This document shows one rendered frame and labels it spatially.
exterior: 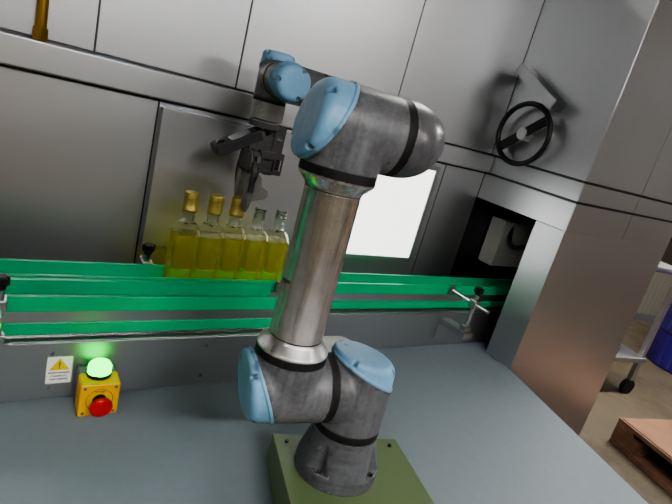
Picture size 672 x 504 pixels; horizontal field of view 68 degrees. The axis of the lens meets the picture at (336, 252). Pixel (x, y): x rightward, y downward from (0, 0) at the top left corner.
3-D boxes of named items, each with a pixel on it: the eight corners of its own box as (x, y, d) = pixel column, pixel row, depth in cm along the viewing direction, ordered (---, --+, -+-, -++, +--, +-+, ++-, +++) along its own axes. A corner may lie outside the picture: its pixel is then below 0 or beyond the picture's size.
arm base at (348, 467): (385, 499, 86) (401, 449, 84) (300, 494, 82) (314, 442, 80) (362, 444, 100) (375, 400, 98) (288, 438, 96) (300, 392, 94)
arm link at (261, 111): (261, 101, 110) (246, 96, 116) (256, 122, 111) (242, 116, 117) (290, 108, 114) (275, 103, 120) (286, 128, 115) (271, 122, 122)
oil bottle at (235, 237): (224, 299, 131) (241, 221, 125) (232, 308, 127) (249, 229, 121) (203, 299, 128) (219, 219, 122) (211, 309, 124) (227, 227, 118)
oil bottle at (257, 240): (245, 299, 135) (262, 224, 129) (254, 308, 130) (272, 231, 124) (225, 299, 131) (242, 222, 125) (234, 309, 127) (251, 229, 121)
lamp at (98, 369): (109, 366, 101) (111, 353, 100) (113, 379, 97) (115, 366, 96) (84, 368, 98) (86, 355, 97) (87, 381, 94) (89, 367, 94)
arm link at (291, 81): (332, 73, 102) (315, 70, 111) (279, 56, 97) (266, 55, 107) (322, 112, 104) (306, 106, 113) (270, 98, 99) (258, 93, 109)
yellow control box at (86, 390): (110, 394, 104) (115, 363, 102) (116, 416, 98) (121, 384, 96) (72, 397, 100) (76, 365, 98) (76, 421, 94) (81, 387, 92)
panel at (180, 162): (405, 259, 177) (435, 165, 168) (410, 262, 175) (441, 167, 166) (139, 241, 126) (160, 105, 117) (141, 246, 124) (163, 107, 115)
